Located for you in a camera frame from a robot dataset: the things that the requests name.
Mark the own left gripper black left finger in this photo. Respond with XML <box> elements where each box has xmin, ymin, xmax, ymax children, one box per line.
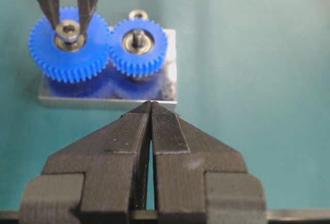
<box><xmin>20</xmin><ymin>101</ymin><xmax>151</xmax><ymax>223</ymax></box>

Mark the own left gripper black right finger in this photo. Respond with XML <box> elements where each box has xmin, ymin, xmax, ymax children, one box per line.
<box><xmin>151</xmin><ymin>102</ymin><xmax>267</xmax><ymax>223</ymax></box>

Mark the threaded shaft in small gear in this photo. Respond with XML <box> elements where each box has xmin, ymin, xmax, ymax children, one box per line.
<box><xmin>132</xmin><ymin>29</ymin><xmax>145</xmax><ymax>49</ymax></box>

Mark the hex socket screw on table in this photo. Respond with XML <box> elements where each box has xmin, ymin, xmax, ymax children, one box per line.
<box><xmin>128</xmin><ymin>9</ymin><xmax>149</xmax><ymax>20</ymax></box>

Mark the large blue plastic gear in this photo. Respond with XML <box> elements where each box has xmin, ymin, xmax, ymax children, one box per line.
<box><xmin>29</xmin><ymin>13</ymin><xmax>110</xmax><ymax>84</ymax></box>

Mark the small blue plastic gear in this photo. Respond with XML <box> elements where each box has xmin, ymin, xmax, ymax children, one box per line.
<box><xmin>109</xmin><ymin>19</ymin><xmax>168</xmax><ymax>77</ymax></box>

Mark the metal base block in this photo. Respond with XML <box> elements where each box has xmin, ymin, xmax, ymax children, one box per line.
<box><xmin>38</xmin><ymin>29</ymin><xmax>177</xmax><ymax>109</ymax></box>

